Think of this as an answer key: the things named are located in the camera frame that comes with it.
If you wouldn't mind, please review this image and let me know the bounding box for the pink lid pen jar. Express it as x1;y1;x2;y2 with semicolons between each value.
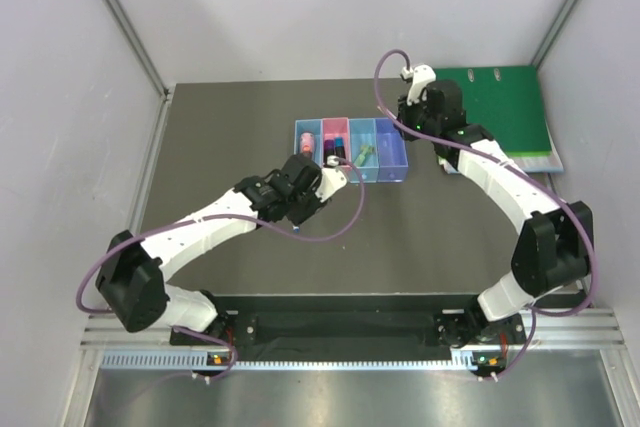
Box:
299;132;315;158

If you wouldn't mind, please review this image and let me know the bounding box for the purple-blue plastic bin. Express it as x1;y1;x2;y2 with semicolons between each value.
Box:
375;118;409;183

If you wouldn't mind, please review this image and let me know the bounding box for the purple cap black highlighter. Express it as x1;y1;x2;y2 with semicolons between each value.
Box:
324;139;335;163

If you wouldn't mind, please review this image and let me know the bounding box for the blue cap black highlighter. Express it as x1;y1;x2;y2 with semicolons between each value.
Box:
334;137;348;159

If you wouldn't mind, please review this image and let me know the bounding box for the sky blue plastic bin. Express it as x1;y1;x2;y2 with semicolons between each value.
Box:
293;119;324;165

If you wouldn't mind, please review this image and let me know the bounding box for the green glitter glue tube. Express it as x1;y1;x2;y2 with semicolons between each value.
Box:
353;144;374;167

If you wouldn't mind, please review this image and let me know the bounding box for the light blue plastic bin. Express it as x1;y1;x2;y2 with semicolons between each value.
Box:
349;118;379;183

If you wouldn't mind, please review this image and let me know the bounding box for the pink plastic bin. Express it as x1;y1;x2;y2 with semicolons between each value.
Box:
322;117;351;167

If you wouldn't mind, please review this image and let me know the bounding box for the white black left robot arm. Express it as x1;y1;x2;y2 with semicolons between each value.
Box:
96;154;347;344

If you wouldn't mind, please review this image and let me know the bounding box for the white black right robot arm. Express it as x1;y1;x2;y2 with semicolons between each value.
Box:
397;78;593;347

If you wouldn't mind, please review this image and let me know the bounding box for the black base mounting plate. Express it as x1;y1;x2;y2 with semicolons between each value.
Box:
202;309;525;348

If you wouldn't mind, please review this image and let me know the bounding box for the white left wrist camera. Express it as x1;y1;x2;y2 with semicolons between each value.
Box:
315;156;348;203

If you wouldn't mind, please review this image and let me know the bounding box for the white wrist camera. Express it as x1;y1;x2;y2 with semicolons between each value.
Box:
315;156;348;203
400;64;437;105

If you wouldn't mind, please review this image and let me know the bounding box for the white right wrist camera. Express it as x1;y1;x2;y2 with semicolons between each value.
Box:
400;64;437;105

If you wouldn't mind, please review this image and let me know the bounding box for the green ring binder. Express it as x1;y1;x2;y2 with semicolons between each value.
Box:
435;65;546;124

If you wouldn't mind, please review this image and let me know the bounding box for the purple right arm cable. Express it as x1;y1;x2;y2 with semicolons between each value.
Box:
373;50;599;381

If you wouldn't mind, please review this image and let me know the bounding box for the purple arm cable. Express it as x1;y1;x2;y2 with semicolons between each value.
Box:
74;159;365;382
373;50;599;381

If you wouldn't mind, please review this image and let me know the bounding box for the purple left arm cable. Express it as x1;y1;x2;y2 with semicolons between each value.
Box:
74;159;365;382

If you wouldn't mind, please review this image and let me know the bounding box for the white slotted cable duct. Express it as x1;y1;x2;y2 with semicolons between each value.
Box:
100;350;501;372

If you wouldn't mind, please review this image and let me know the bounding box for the aluminium front rail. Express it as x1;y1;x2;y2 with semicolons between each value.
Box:
79;307;626;349

